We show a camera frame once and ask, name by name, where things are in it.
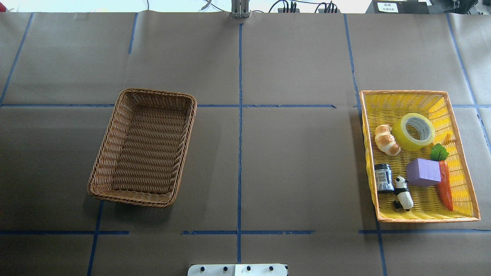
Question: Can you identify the yellow tape roll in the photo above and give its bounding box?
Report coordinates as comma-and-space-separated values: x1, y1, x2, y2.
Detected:
392, 112, 436, 151

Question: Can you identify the brown wicker basket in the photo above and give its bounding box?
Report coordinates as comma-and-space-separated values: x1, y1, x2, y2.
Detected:
87, 88, 198, 208

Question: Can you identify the yellow plastic basket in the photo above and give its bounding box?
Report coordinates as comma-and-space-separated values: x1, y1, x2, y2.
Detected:
359, 90, 481, 223

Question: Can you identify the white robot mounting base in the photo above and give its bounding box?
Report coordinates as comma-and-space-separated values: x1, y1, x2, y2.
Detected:
187, 263, 289, 276

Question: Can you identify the toy croissant bread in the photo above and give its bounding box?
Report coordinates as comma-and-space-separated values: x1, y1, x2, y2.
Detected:
375, 124, 401, 156

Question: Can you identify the toy panda figure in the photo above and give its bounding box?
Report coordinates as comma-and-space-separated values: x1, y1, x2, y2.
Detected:
393, 175, 414, 212

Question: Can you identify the purple foam block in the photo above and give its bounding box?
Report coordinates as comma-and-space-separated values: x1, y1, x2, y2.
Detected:
406, 158, 442, 187

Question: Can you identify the toy carrot with leaves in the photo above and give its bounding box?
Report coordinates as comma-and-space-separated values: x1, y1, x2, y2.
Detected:
429, 143, 454, 211

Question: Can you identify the black box with label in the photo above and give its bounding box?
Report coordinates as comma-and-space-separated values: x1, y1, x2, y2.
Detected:
365, 0, 430, 14

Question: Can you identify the aluminium frame post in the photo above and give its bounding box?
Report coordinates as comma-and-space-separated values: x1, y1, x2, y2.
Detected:
231, 0, 250, 18

